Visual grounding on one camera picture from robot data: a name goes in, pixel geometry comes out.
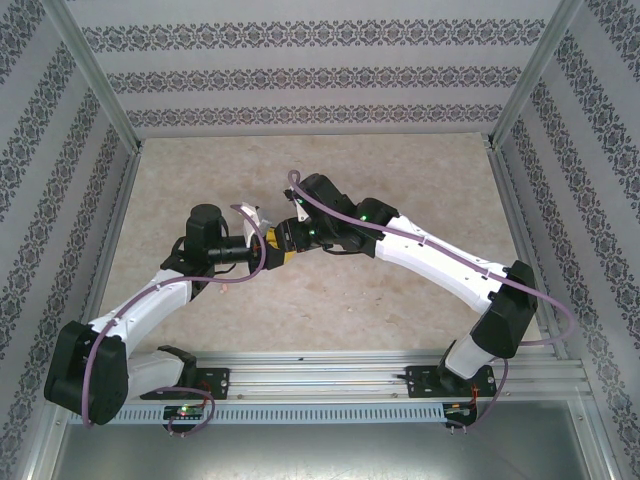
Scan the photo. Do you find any grey metal sheet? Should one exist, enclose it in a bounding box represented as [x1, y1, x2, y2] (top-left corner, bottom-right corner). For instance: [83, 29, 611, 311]
[49, 422, 614, 480]

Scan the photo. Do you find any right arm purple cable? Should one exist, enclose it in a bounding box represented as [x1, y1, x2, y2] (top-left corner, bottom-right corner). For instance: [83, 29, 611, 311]
[287, 169, 576, 434]

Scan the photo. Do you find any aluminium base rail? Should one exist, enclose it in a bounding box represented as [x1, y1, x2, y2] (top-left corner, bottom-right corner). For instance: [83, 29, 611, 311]
[192, 349, 589, 401]

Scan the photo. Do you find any perforated grey cable duct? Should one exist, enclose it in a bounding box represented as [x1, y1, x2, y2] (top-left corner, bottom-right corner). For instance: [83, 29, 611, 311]
[69, 402, 447, 424]

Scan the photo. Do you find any short purple cable loop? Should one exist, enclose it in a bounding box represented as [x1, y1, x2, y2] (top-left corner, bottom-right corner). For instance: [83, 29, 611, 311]
[149, 383, 217, 438]

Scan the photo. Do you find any aluminium frame post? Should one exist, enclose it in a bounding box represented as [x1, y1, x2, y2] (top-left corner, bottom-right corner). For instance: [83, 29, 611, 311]
[47, 0, 145, 151]
[490, 0, 586, 147]

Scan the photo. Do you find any aluminium frame side rail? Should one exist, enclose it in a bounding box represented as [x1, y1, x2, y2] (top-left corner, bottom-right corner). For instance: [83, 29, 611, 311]
[487, 142, 569, 361]

